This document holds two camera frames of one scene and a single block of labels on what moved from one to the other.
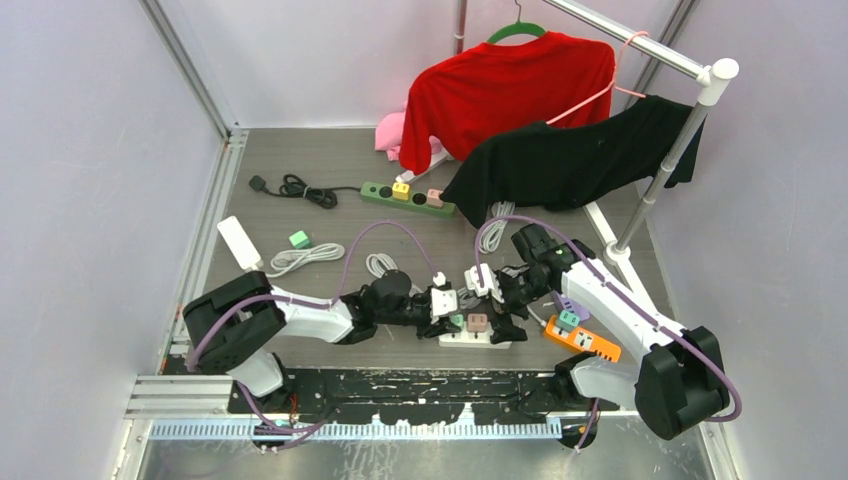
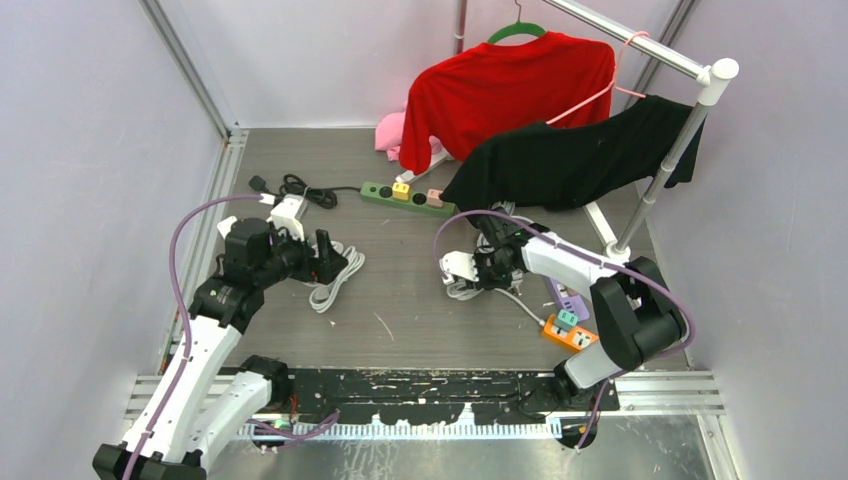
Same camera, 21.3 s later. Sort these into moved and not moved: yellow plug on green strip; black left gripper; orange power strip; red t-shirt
Moved: black left gripper
Not moved: orange power strip; yellow plug on green strip; red t-shirt
